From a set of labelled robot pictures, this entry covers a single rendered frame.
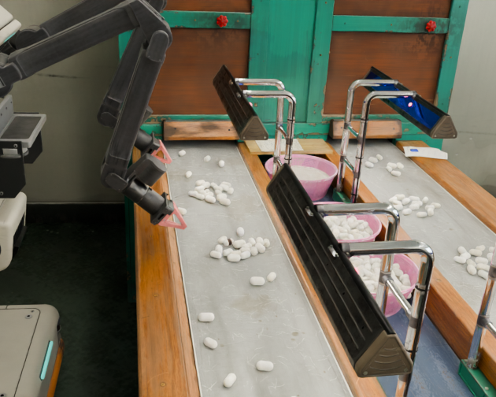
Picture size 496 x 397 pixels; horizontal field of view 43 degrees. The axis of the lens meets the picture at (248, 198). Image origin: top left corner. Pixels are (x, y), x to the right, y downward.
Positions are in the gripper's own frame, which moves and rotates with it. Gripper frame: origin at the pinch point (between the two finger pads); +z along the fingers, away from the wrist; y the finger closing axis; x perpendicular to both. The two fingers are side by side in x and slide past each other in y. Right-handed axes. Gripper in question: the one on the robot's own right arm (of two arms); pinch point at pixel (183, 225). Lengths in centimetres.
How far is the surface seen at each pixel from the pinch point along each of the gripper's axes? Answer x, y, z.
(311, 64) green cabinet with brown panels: -58, 83, 24
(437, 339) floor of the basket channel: -28, -38, 54
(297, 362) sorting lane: -7, -51, 21
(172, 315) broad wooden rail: 7.5, -34.8, -0.1
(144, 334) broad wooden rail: 11.9, -41.2, -4.9
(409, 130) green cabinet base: -68, 84, 76
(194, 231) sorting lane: 2.6, 10.6, 8.0
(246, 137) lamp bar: -29.2, 5.1, -2.5
